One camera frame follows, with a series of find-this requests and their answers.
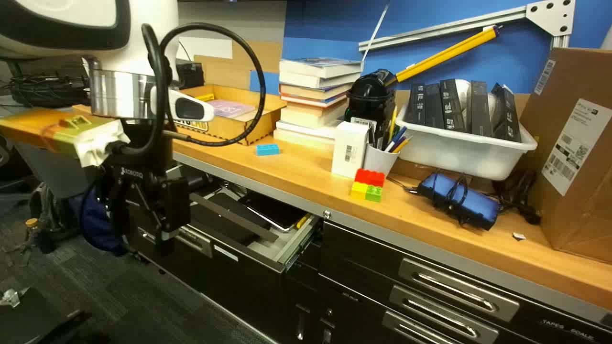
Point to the aluminium extrusion rail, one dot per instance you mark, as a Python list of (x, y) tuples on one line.
[(446, 27)]

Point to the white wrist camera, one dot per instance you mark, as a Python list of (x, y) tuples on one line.
[(192, 107)]

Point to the blue block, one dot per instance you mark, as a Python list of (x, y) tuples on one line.
[(268, 150)]

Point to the grey side table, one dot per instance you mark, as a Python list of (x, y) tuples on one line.
[(45, 165)]

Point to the white small box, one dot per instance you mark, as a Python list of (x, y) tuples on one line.
[(349, 150)]

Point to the black workbench cabinet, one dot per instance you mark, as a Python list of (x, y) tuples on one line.
[(356, 279)]

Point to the yellow block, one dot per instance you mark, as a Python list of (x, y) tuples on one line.
[(360, 188)]

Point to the yellow bar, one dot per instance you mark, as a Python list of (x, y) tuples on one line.
[(446, 54)]

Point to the small white scrap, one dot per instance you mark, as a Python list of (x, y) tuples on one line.
[(519, 236)]

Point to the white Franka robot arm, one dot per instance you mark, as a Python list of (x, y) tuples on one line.
[(121, 96)]

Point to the wide white book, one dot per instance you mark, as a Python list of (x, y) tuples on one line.
[(299, 134)]

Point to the white plastic bin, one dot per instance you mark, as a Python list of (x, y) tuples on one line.
[(460, 153)]

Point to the long black bar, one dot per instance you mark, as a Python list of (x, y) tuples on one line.
[(236, 220)]

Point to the thick white book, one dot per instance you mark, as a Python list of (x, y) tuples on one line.
[(312, 81)]

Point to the thin white rod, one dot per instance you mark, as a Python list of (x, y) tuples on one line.
[(374, 39)]

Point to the red block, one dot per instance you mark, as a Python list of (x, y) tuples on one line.
[(370, 178)]

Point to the green block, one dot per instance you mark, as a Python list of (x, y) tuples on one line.
[(374, 193)]

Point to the black flat box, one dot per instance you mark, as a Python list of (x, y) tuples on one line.
[(421, 104), (481, 107), (456, 104), (506, 113)]

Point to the orange spine book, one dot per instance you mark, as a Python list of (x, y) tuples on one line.
[(309, 92)]

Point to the white crumpled scrap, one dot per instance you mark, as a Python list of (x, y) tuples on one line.
[(10, 297)]

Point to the blue backpack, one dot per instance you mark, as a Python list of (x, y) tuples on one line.
[(93, 222)]

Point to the grey cover book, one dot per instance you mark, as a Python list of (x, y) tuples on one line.
[(318, 65)]

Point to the large white book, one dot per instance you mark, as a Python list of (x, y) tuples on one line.
[(312, 115)]

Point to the pink paper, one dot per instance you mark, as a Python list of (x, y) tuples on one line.
[(230, 109)]

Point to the thin white book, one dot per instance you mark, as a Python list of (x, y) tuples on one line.
[(309, 102)]

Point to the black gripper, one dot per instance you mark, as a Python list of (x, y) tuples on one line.
[(154, 184)]

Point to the white metal bracket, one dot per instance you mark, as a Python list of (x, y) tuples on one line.
[(552, 16)]

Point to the black tablet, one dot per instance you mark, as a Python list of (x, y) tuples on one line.
[(274, 211)]

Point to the open black drawer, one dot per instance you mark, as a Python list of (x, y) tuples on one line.
[(268, 245)]

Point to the pens bundle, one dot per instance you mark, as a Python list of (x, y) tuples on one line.
[(395, 138)]

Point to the wooden tray box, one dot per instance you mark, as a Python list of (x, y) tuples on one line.
[(270, 109)]

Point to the white pen cup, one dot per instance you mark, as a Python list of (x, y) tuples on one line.
[(379, 161)]

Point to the brown cardboard box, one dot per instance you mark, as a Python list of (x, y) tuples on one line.
[(574, 153)]

